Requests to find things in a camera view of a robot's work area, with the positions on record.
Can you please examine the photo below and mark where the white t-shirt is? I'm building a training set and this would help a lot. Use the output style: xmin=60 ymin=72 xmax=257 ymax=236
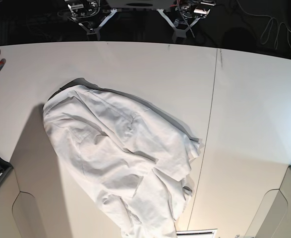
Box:
xmin=43 ymin=84 xmax=200 ymax=238

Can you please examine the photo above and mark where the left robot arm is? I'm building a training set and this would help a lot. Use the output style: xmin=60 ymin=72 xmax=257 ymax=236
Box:
xmin=157 ymin=0 xmax=217 ymax=42

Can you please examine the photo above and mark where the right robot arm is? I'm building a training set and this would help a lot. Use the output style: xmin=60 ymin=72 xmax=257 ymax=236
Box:
xmin=64 ymin=0 xmax=118 ymax=41

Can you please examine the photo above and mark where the white vent grille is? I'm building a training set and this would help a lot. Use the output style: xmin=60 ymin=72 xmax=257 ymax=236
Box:
xmin=176 ymin=229 xmax=217 ymax=238

